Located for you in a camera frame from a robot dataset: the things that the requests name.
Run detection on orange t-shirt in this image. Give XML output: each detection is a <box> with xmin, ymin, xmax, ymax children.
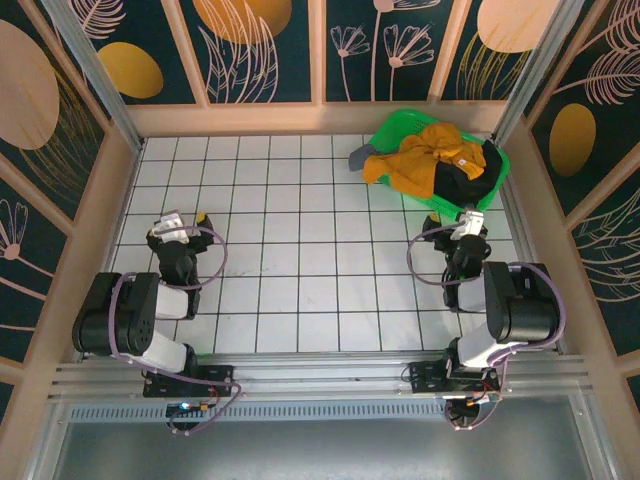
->
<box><xmin>362</xmin><ymin>123</ymin><xmax>489</xmax><ymax>200</ymax></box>

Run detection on black t-shirt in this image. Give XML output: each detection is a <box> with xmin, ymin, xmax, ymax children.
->
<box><xmin>432</xmin><ymin>139</ymin><xmax>504</xmax><ymax>211</ymax></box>

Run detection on grey t-shirt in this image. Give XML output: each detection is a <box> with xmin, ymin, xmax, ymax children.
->
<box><xmin>348</xmin><ymin>143</ymin><xmax>381</xmax><ymax>173</ymax></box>

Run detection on green plastic basket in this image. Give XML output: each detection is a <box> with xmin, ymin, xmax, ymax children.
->
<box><xmin>367</xmin><ymin>108</ymin><xmax>511</xmax><ymax>220</ymax></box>

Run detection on small circuit board with LED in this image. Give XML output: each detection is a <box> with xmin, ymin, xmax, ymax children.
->
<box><xmin>166</xmin><ymin>401</ymin><xmax>211</xmax><ymax>416</ymax></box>

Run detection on grey metal sheet panel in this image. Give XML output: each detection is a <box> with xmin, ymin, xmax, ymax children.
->
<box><xmin>29</xmin><ymin>394</ymin><xmax>616</xmax><ymax>480</ymax></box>

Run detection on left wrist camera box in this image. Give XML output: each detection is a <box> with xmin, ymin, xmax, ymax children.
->
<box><xmin>152</xmin><ymin>210</ymin><xmax>189</xmax><ymax>244</ymax></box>

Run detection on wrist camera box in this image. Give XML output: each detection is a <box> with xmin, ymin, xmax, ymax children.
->
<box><xmin>449</xmin><ymin>209</ymin><xmax>489</xmax><ymax>239</ymax></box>
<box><xmin>152</xmin><ymin>210</ymin><xmax>189</xmax><ymax>244</ymax></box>

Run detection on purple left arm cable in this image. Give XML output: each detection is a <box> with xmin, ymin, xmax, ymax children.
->
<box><xmin>108</xmin><ymin>225</ymin><xmax>244</xmax><ymax>437</ymax></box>

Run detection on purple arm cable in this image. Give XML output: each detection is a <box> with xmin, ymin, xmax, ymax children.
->
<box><xmin>407</xmin><ymin>223</ymin><xmax>566</xmax><ymax>431</ymax></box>
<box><xmin>108</xmin><ymin>225</ymin><xmax>244</xmax><ymax>437</ymax></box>

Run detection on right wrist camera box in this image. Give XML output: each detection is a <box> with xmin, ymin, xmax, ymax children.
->
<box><xmin>449</xmin><ymin>209</ymin><xmax>489</xmax><ymax>239</ymax></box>

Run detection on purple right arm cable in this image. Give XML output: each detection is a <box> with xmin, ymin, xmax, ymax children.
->
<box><xmin>407</xmin><ymin>223</ymin><xmax>566</xmax><ymax>431</ymax></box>

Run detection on aluminium side rail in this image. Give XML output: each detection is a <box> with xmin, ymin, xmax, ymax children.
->
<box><xmin>499</xmin><ymin>184</ymin><xmax>564</xmax><ymax>354</ymax></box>

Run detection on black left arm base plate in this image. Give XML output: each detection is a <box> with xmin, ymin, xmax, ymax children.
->
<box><xmin>143</xmin><ymin>364</ymin><xmax>236</xmax><ymax>399</ymax></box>

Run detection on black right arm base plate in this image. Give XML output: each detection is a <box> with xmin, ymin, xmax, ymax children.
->
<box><xmin>402</xmin><ymin>360</ymin><xmax>501</xmax><ymax>401</ymax></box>

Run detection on aluminium frame post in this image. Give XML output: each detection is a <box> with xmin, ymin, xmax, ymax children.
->
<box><xmin>42</xmin><ymin>0</ymin><xmax>146</xmax><ymax>151</ymax></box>
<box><xmin>492</xmin><ymin>0</ymin><xmax>586</xmax><ymax>146</ymax></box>

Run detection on long aluminium mounting rail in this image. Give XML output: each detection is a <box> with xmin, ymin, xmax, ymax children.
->
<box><xmin>49</xmin><ymin>352</ymin><xmax>594</xmax><ymax>401</ymax></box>

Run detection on slotted metal cable tray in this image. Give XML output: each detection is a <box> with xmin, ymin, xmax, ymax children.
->
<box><xmin>64</xmin><ymin>403</ymin><xmax>454</xmax><ymax>422</ymax></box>

